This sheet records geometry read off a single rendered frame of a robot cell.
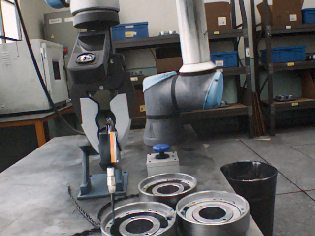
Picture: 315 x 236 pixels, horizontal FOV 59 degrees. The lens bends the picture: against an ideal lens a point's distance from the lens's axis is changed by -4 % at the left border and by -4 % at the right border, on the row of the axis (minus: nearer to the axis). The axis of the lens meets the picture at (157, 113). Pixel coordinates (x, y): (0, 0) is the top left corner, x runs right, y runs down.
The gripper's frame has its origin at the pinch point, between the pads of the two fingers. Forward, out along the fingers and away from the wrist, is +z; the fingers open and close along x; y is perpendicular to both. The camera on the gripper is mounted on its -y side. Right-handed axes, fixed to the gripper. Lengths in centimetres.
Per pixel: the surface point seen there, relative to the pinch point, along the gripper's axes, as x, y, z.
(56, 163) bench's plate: 21.8, 39.0, 13.4
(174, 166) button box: -11.2, 15.8, 10.2
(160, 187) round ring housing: -7.4, 6.1, 10.5
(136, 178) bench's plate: -2.5, 19.5, 13.3
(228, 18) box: -130, 339, -72
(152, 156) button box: -6.8, 21.1, 8.8
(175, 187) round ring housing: -10.3, 5.9, 10.7
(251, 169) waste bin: -69, 124, 56
